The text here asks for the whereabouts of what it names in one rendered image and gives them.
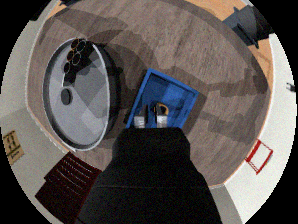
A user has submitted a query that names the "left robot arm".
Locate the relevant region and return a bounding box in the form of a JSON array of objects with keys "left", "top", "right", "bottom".
[{"left": 237, "top": 4, "right": 275, "bottom": 41}]

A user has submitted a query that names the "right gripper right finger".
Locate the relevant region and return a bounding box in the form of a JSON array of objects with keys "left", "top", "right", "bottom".
[{"left": 154, "top": 104, "right": 168, "bottom": 128}]

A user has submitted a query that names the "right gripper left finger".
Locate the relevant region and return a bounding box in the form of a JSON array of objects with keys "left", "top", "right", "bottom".
[{"left": 134, "top": 104, "right": 149, "bottom": 128}]

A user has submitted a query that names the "blue open crate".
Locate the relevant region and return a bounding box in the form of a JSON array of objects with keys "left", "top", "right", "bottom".
[{"left": 125, "top": 68, "right": 200, "bottom": 128}]

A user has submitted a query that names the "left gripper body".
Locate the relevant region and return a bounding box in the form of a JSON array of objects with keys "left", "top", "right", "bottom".
[{"left": 290, "top": 84, "right": 295, "bottom": 92}]

